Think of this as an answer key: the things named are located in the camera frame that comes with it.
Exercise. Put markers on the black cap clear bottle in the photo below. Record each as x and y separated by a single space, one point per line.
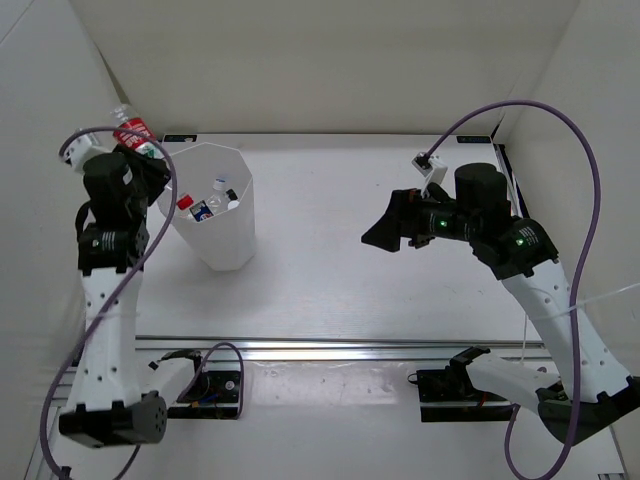
229 201

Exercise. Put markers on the red label plastic bottle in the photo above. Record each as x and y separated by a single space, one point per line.
135 133

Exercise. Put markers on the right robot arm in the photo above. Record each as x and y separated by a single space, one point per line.
524 260

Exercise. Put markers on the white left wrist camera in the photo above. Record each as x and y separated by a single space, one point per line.
82 149

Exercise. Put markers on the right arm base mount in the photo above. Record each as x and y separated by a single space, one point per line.
441 401

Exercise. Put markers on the front aluminium rail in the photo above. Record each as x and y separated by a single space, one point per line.
302 350

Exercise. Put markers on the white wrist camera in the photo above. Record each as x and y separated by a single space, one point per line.
82 149
431 168

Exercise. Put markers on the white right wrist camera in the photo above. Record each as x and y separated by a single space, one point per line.
431 168

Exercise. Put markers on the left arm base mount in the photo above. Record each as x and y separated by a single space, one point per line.
214 394

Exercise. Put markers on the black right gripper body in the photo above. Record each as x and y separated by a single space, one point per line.
430 218

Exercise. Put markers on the blue label red cap bottle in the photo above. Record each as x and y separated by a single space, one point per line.
189 209

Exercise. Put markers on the white cap bottle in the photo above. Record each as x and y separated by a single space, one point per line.
218 188

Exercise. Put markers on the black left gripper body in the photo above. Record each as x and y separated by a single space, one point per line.
150 177

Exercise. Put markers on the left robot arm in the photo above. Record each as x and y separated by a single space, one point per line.
108 405

